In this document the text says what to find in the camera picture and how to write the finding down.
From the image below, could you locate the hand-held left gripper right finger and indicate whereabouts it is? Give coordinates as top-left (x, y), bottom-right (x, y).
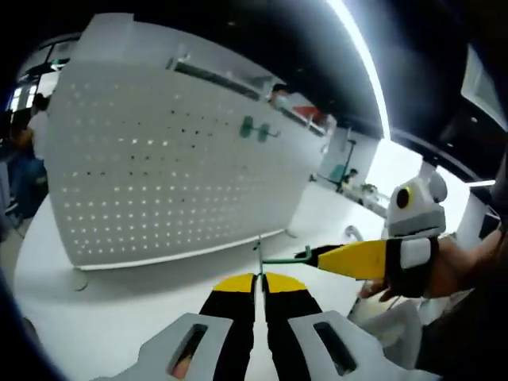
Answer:
top-left (264, 271), bottom-right (441, 381)

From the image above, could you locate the red panel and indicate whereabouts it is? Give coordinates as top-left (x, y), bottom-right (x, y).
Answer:
top-left (291, 105), bottom-right (318, 120)

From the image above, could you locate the white perforated mounting plate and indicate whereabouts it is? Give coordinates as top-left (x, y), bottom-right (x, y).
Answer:
top-left (42, 62), bottom-right (333, 293)

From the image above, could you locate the ceiling light strip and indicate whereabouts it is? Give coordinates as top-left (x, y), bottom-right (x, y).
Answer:
top-left (327, 0), bottom-right (392, 140)

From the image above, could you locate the green stand with black pole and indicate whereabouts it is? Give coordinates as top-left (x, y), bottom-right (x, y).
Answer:
top-left (327, 137), bottom-right (358, 192)

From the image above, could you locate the white ceiling panel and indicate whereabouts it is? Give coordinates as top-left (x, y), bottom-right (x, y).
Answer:
top-left (460, 43), bottom-right (508, 132)

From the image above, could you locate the person's dark shirt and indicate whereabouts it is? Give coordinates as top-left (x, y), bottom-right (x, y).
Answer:
top-left (412, 229), bottom-right (508, 374)

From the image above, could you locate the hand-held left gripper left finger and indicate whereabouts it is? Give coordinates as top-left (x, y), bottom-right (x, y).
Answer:
top-left (98, 272), bottom-right (257, 381)

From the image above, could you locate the white overhead rack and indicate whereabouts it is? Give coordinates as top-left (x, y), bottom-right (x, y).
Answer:
top-left (166, 55), bottom-right (263, 100)

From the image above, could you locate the person's right hand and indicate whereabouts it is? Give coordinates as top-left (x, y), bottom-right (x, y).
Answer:
top-left (359, 233), bottom-right (497, 303)

